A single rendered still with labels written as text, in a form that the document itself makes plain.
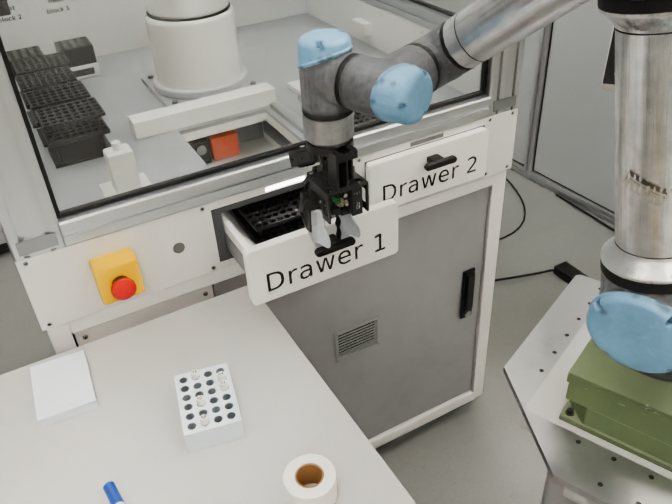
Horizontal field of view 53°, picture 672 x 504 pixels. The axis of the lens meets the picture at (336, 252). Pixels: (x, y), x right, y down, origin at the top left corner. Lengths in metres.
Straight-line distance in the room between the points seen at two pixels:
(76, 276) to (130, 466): 0.34
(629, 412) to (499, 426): 1.07
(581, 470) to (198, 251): 0.72
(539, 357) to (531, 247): 1.61
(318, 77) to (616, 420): 0.62
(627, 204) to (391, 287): 0.87
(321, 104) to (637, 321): 0.49
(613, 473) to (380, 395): 0.86
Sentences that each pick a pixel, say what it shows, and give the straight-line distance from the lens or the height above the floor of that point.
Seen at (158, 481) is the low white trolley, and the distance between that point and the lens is 1.02.
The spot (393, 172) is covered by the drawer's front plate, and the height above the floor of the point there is 0.90.
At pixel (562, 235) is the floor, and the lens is 2.84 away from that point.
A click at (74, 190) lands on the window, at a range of 1.15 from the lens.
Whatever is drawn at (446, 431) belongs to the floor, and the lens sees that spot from 2.02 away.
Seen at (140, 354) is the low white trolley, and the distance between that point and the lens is 1.21.
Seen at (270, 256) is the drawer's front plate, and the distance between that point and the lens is 1.11.
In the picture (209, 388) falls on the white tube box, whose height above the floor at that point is 0.80.
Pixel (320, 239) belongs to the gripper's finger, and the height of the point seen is 0.94.
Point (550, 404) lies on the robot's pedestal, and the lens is 1.09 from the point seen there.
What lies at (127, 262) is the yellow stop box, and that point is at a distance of 1.16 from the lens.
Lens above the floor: 1.55
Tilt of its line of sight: 35 degrees down
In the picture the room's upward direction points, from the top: 3 degrees counter-clockwise
